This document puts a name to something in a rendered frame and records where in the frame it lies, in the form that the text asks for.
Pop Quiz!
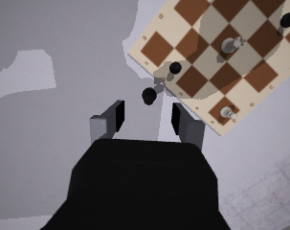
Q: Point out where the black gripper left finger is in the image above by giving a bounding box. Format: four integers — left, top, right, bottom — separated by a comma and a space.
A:
90, 100, 124, 145

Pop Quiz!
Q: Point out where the brown and cream chessboard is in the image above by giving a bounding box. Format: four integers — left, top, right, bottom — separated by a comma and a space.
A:
128, 0, 290, 136

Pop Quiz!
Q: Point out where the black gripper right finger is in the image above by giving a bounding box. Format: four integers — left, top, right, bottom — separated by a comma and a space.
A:
171, 103, 206, 151

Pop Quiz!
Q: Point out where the white pawn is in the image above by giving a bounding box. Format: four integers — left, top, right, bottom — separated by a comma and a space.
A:
220, 106, 237, 120

